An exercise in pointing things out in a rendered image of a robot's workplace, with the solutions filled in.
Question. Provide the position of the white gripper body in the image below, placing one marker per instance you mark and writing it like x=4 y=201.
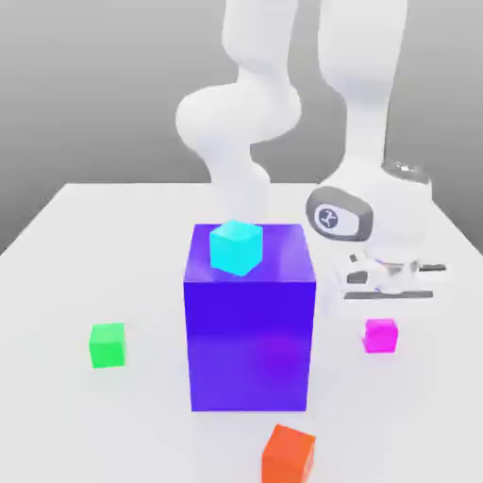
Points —
x=377 y=305

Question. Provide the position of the small magenta cube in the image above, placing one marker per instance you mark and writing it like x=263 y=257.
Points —
x=382 y=336

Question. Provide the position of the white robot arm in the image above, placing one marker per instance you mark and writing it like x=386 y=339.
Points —
x=241 y=124

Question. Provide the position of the small cyan cube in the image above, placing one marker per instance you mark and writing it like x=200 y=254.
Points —
x=236 y=247

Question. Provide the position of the small orange cube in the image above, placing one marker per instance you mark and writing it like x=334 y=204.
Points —
x=288 y=456

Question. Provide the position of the small green cube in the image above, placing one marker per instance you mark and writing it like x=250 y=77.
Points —
x=107 y=345

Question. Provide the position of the large blue box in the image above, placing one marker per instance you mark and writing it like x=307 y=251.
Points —
x=249 y=339

